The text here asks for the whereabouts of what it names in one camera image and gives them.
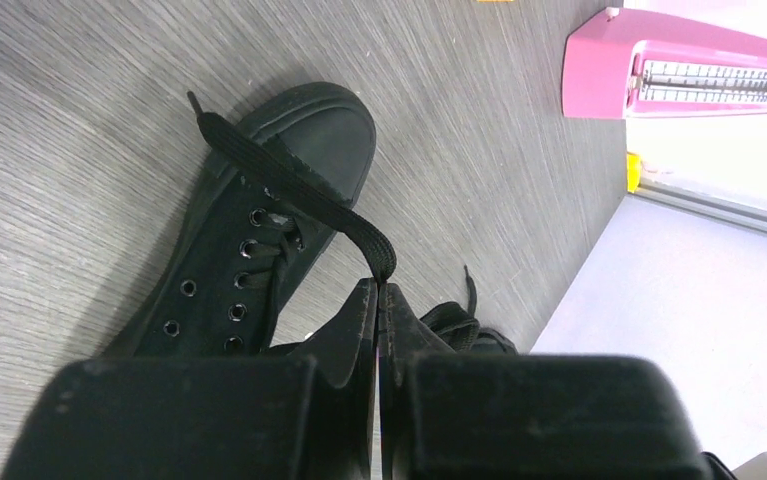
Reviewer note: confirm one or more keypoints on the yellow corner block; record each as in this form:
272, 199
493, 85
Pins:
634, 168

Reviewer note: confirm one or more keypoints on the pink metronome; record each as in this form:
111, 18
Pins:
629, 63

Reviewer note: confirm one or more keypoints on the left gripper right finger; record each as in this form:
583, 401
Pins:
449, 415

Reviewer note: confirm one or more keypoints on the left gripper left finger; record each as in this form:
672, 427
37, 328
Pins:
304, 415

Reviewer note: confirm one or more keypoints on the black canvas shoe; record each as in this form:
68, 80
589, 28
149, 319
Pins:
459, 328
276, 187

